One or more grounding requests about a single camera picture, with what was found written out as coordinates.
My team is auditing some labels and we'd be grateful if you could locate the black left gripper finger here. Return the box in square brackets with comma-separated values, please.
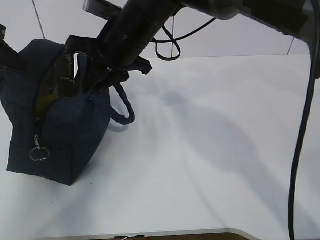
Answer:
[0, 41, 27, 71]

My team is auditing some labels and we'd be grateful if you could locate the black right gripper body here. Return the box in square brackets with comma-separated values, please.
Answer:
[65, 23, 152, 75]

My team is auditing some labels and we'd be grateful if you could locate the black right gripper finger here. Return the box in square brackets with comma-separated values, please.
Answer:
[93, 71, 130, 92]
[76, 53, 110, 94]

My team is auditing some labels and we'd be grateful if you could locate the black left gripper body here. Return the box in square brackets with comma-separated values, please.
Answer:
[0, 24, 7, 41]

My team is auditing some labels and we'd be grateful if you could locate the dark blue lunch bag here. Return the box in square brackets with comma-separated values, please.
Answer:
[0, 39, 135, 186]

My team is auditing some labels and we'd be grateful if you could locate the yellow lemon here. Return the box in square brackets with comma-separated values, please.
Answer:
[36, 95, 56, 116]

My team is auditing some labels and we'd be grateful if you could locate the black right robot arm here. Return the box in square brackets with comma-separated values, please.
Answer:
[65, 0, 320, 80]

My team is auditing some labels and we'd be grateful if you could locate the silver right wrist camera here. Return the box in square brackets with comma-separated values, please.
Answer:
[83, 0, 122, 21]

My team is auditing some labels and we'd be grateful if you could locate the metal zipper pull ring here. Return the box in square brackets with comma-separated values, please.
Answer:
[29, 134, 52, 162]

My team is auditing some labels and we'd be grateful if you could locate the dark right arm cable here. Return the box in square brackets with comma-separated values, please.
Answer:
[152, 0, 320, 240]

